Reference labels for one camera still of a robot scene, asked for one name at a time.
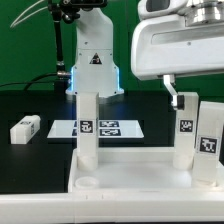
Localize fiducial marker sheet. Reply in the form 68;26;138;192
48;120;144;139

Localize white cables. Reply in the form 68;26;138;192
9;0;50;30

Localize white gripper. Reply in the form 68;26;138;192
131;14;224;110

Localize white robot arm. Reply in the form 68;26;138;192
70;0;224;109

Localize white desk top tray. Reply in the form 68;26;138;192
68;147;224;194

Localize black cable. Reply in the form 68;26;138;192
0;72;59;91

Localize white front rail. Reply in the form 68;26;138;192
0;191;224;224

